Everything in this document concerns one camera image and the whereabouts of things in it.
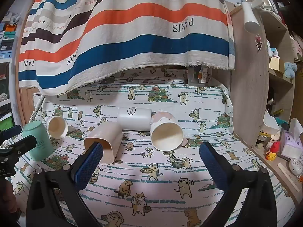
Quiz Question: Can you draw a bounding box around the tan cardboard box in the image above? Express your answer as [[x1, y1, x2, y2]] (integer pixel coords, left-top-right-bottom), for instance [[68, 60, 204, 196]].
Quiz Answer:
[[269, 56, 285, 72]]

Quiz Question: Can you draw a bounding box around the pink and white mug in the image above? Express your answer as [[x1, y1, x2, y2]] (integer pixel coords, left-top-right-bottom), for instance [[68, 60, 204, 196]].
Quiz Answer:
[[150, 113, 188, 151]]

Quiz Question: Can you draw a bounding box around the mint green cup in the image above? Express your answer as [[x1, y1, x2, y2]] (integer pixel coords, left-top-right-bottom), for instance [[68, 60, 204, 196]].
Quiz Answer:
[[22, 120, 54, 161]]

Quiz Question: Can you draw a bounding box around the purple tissue box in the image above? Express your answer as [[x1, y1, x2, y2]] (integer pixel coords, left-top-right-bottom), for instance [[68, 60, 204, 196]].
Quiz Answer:
[[280, 118, 303, 160]]

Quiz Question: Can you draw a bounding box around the white plastic handle tool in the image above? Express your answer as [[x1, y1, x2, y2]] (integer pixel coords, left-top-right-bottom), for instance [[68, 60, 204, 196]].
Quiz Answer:
[[240, 1, 261, 34]]

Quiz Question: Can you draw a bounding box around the cat print blanket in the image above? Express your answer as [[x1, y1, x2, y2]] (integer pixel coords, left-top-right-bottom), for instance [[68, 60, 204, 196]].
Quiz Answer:
[[11, 67, 291, 227]]

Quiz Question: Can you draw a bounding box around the wooden shelf unit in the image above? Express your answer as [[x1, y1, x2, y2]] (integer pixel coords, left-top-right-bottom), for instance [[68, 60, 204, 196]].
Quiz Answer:
[[224, 0, 303, 205]]

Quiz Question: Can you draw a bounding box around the white comb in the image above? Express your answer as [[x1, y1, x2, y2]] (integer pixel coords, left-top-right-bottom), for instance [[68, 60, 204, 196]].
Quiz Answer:
[[276, 163, 301, 191]]

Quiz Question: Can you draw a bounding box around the small white cup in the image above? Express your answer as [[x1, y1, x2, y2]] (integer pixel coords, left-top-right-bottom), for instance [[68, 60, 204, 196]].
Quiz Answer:
[[46, 116, 69, 139]]

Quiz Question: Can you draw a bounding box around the white egg-shaped toy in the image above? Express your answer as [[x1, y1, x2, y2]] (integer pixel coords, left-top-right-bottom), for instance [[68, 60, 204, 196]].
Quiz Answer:
[[289, 158, 303, 176]]

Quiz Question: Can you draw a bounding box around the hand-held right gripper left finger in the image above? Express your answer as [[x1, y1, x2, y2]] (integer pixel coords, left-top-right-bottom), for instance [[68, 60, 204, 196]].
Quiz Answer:
[[26, 141, 104, 227]]

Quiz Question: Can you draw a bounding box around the white cylindrical cup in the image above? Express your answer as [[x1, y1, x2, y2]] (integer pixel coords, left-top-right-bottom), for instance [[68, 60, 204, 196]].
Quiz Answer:
[[117, 107, 152, 131]]

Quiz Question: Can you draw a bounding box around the beige square cup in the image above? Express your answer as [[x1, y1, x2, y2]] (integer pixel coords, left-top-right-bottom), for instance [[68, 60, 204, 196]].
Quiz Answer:
[[84, 122, 123, 164]]

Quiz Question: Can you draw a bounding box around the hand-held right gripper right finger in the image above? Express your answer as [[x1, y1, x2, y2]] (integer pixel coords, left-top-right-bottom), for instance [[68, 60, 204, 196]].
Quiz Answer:
[[199, 141, 278, 227]]

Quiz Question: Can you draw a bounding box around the red toy figure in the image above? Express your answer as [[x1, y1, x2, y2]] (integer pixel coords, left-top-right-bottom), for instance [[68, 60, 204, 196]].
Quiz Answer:
[[265, 141, 281, 162]]

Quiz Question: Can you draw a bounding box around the stack of storage boxes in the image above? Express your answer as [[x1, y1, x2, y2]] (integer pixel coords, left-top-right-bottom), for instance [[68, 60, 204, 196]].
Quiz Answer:
[[0, 11, 20, 59]]

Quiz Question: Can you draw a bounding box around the clear box of small bottles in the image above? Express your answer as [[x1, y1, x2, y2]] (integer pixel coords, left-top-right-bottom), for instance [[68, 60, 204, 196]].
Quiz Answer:
[[187, 65, 212, 86]]

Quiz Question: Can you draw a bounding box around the bear sticker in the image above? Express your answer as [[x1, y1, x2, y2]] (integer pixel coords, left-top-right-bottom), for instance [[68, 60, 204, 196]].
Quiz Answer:
[[255, 34, 264, 51]]

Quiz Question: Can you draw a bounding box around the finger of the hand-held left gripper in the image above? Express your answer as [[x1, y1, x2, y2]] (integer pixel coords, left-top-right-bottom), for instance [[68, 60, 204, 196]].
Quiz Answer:
[[0, 136, 38, 156], [0, 124, 22, 139]]

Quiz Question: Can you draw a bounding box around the green storage bin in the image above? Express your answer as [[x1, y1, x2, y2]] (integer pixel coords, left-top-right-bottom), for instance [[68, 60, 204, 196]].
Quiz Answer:
[[0, 112, 13, 134]]

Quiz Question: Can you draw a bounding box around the blue plush toy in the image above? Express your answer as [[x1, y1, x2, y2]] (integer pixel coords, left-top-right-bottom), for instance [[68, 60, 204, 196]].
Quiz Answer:
[[283, 62, 298, 79]]

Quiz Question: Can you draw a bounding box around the striped cloth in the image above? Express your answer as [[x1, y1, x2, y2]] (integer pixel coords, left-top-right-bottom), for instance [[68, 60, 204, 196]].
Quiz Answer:
[[18, 0, 236, 96]]

